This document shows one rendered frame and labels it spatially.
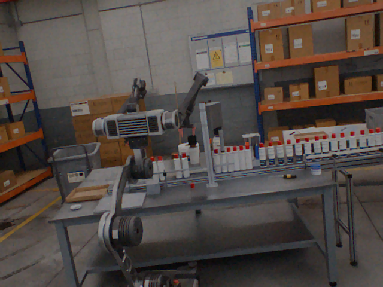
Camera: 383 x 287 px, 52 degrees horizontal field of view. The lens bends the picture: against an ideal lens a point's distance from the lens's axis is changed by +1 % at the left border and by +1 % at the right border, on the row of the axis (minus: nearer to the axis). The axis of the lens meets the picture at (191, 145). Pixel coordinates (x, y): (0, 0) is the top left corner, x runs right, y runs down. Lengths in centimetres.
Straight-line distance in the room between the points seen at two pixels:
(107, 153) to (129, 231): 451
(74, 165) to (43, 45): 394
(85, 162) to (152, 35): 338
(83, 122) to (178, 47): 236
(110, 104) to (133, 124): 396
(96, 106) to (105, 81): 156
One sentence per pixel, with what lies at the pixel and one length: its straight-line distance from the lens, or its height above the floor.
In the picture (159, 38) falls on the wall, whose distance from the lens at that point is 777.
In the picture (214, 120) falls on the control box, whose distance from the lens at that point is 301.
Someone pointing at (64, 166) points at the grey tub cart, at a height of 68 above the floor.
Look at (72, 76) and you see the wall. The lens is 849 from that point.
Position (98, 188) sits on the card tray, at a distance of 352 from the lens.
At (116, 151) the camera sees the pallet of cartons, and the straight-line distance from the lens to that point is 670.
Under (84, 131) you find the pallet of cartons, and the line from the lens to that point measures 680.
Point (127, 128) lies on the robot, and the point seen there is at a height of 144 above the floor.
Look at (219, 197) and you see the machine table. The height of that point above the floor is 83.
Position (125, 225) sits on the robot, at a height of 95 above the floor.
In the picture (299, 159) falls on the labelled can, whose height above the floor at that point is 91.
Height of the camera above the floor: 183
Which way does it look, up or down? 13 degrees down
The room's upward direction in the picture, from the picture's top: 8 degrees counter-clockwise
